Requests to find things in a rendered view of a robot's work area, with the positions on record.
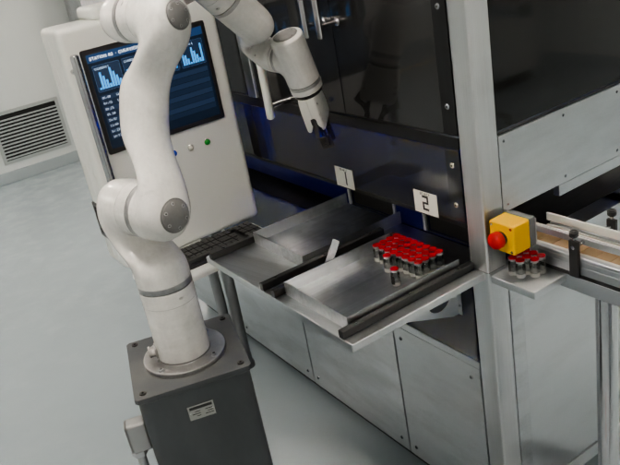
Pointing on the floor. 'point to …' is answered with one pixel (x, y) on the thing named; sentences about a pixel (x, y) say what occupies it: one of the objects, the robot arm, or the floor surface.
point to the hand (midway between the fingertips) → (327, 137)
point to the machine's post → (505, 416)
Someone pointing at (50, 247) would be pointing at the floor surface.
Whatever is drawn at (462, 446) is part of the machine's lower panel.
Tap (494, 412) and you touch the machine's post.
